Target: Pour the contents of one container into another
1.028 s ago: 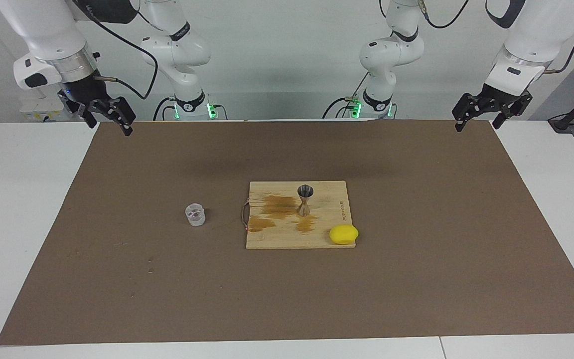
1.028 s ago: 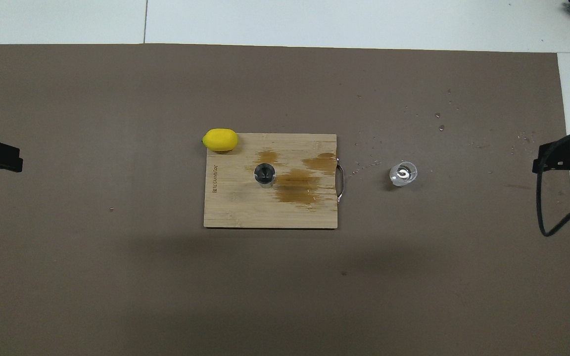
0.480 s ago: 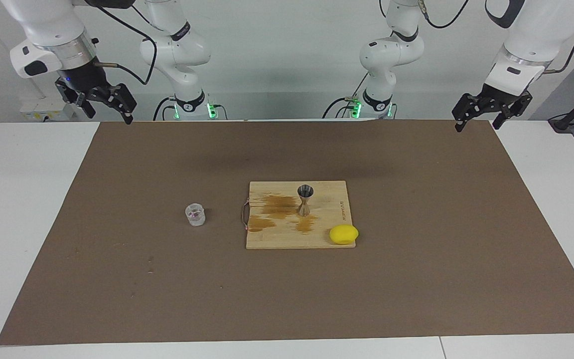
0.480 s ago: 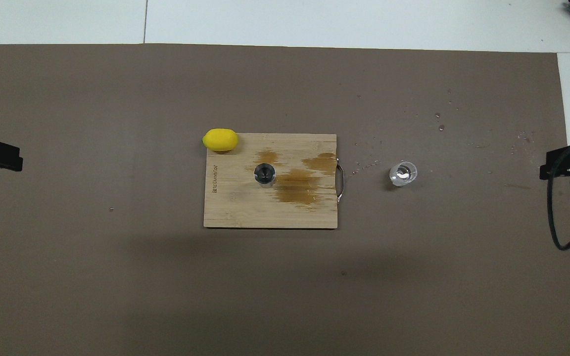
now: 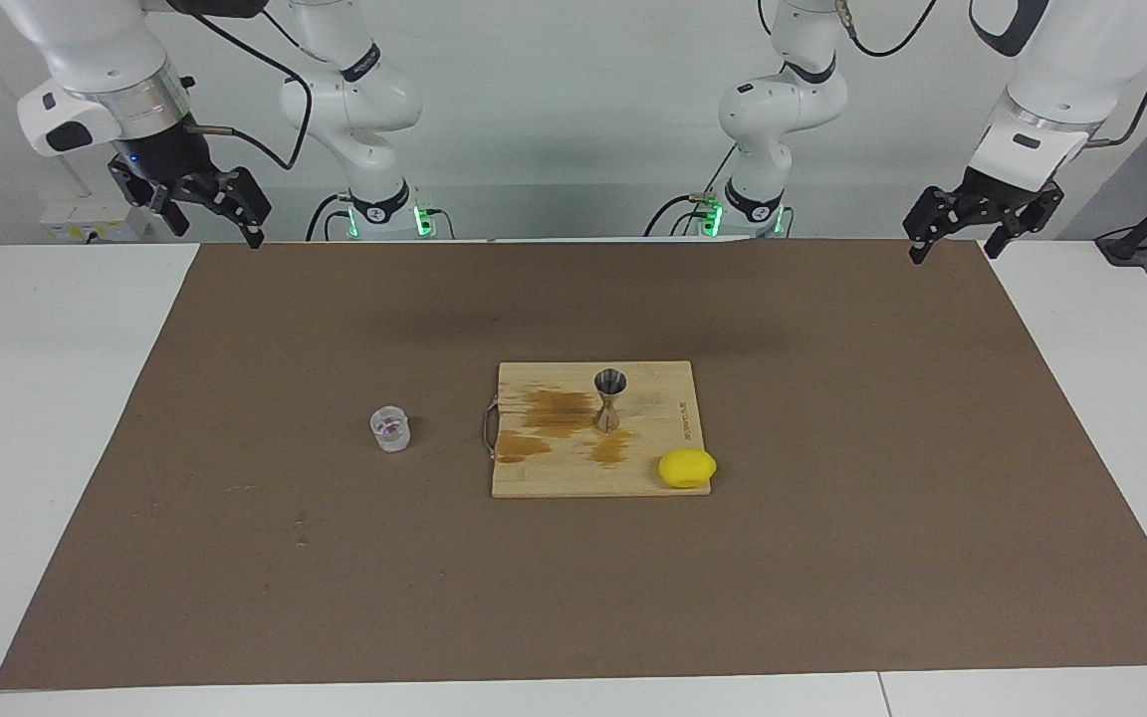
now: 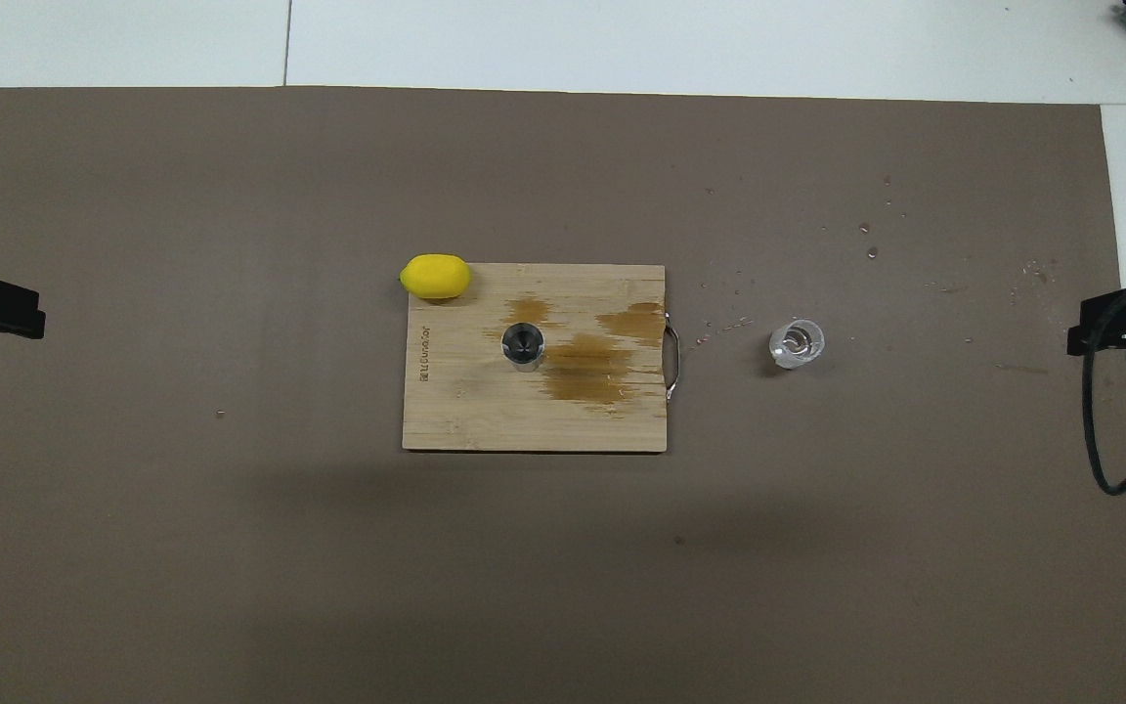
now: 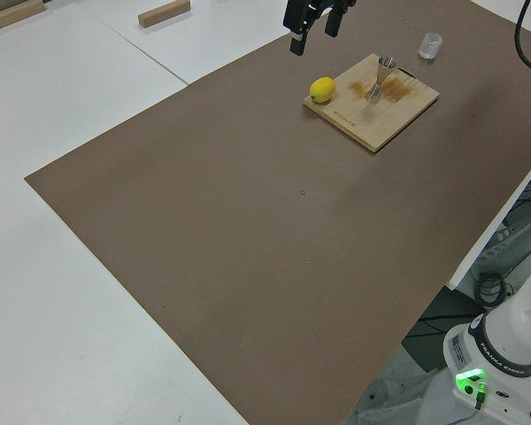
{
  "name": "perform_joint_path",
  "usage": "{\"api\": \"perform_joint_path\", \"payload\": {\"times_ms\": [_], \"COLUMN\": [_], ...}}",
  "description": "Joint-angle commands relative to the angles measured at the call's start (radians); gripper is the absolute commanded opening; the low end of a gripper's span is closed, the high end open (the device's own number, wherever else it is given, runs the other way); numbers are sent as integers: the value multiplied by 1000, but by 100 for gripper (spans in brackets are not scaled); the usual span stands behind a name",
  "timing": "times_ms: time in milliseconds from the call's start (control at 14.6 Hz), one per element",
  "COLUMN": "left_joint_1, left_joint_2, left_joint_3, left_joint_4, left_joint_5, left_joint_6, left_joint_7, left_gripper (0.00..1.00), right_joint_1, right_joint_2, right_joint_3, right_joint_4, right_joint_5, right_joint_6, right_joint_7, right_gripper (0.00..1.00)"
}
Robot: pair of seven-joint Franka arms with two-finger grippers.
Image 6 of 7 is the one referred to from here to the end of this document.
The clear glass cup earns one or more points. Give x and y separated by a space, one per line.
798 342

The steel jigger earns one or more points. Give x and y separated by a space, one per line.
522 344

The brown table mat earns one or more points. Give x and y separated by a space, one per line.
231 176

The yellow lemon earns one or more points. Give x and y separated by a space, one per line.
436 276

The wooden cutting board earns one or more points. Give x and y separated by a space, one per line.
485 411

